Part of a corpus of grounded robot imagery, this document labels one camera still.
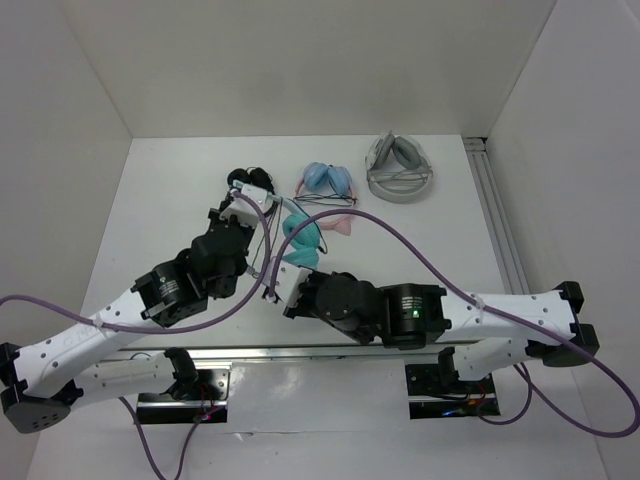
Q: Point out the aluminium rail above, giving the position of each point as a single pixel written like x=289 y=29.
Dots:
x=502 y=239
x=307 y=352

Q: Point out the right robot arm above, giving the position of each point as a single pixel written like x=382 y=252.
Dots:
x=477 y=334

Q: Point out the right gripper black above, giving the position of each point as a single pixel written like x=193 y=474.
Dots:
x=299 y=309

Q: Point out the aluminium rail at right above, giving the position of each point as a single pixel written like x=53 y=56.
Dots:
x=502 y=239

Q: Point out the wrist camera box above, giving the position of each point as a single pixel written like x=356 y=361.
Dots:
x=246 y=201
x=289 y=278

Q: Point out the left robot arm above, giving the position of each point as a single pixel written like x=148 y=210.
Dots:
x=44 y=382

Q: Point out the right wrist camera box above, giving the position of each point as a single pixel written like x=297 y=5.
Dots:
x=289 y=278

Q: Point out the pink blue cat-ear headphones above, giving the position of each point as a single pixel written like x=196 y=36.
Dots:
x=326 y=185

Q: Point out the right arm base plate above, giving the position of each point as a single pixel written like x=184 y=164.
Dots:
x=430 y=399

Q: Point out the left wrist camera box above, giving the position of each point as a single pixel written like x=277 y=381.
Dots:
x=246 y=201

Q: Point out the grey over-ear headphones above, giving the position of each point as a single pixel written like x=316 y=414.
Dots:
x=398 y=169

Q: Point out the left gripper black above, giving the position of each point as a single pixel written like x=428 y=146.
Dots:
x=248 y=233

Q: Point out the small black headphones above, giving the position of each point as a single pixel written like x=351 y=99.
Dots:
x=255 y=176

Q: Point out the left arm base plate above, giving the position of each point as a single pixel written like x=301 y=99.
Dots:
x=206 y=400

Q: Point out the aluminium rail at front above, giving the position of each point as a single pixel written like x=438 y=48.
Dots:
x=307 y=352

